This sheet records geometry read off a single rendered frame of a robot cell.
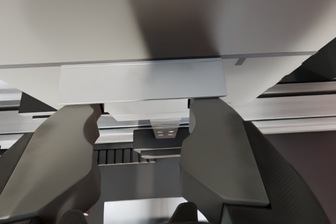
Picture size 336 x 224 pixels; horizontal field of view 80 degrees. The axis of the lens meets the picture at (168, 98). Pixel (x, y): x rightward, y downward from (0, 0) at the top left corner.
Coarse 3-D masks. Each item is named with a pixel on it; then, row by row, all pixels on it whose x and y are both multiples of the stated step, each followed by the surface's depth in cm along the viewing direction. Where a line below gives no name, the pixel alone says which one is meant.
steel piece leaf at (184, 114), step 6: (126, 114) 20; (132, 114) 20; (138, 114) 21; (144, 114) 21; (150, 114) 21; (156, 114) 21; (162, 114) 21; (168, 114) 21; (174, 114) 22; (180, 114) 22; (186, 114) 22; (120, 120) 23
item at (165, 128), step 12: (156, 120) 23; (168, 120) 23; (144, 132) 37; (156, 132) 30; (168, 132) 31; (180, 132) 37; (144, 144) 37; (156, 144) 37; (168, 144) 37; (180, 144) 37; (144, 156) 37; (156, 156) 39; (168, 156) 41
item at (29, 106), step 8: (24, 96) 19; (32, 96) 19; (24, 104) 19; (32, 104) 19; (40, 104) 19; (24, 112) 19; (32, 112) 19; (40, 112) 19; (48, 112) 19; (104, 112) 21
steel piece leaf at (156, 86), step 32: (64, 64) 11; (96, 64) 11; (128, 64) 11; (160, 64) 11; (192, 64) 11; (64, 96) 10; (96, 96) 10; (128, 96) 10; (160, 96) 10; (192, 96) 10; (224, 96) 10
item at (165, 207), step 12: (108, 204) 18; (120, 204) 18; (132, 204) 18; (144, 204) 18; (156, 204) 18; (168, 204) 18; (108, 216) 17; (120, 216) 17; (132, 216) 17; (144, 216) 17; (156, 216) 17; (168, 216) 17
